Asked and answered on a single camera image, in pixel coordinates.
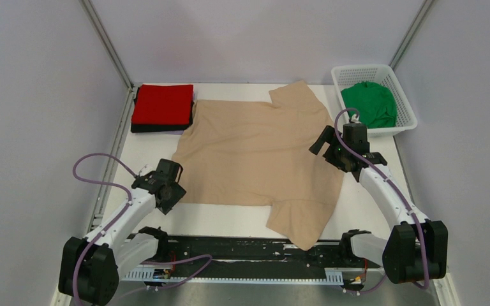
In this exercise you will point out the white plastic basket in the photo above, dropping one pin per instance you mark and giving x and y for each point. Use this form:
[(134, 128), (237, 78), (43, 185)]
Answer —
[(347, 76)]

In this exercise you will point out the white slotted cable duct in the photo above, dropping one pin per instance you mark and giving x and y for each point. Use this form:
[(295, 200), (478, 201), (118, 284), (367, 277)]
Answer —
[(332, 277)]

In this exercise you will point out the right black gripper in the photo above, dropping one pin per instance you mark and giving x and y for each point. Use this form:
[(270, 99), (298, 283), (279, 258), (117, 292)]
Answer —
[(328, 136)]

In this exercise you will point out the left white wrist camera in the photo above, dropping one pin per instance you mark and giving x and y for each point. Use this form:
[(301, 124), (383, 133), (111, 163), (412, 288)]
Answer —
[(144, 170)]

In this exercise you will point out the green t shirt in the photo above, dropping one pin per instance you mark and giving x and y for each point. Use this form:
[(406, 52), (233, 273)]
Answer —
[(375, 103)]

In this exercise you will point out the beige t shirt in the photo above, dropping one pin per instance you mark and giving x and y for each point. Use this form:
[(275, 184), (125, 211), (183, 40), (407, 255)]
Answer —
[(255, 153)]

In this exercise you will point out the left aluminium frame post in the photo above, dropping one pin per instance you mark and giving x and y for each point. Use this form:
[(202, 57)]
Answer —
[(100, 30)]

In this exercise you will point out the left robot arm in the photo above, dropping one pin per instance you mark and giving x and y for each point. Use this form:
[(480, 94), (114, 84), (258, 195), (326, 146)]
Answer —
[(92, 266)]

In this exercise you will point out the aluminium frame post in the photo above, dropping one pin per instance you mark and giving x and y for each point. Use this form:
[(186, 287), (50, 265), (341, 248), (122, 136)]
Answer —
[(411, 32), (100, 30)]

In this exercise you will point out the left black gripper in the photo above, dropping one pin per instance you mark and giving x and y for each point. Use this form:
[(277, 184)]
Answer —
[(178, 192)]

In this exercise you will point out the folded black t shirt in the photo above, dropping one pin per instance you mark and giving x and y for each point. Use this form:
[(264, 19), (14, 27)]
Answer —
[(160, 127)]

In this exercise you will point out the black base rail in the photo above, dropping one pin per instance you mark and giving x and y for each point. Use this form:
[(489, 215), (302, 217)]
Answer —
[(185, 256)]

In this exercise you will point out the right aluminium frame post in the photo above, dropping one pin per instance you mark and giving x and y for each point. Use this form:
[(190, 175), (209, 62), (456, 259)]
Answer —
[(411, 32)]

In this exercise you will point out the folded red t shirt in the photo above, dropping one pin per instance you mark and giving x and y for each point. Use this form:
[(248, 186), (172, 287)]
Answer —
[(163, 104)]

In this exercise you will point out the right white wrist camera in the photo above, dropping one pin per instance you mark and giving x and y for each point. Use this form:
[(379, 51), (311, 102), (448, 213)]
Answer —
[(354, 119)]

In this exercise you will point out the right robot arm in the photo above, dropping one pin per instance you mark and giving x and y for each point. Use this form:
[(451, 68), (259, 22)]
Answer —
[(416, 249)]

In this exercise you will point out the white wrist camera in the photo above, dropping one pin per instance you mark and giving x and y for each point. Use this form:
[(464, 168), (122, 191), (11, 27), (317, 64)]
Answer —
[(144, 170), (354, 119)]

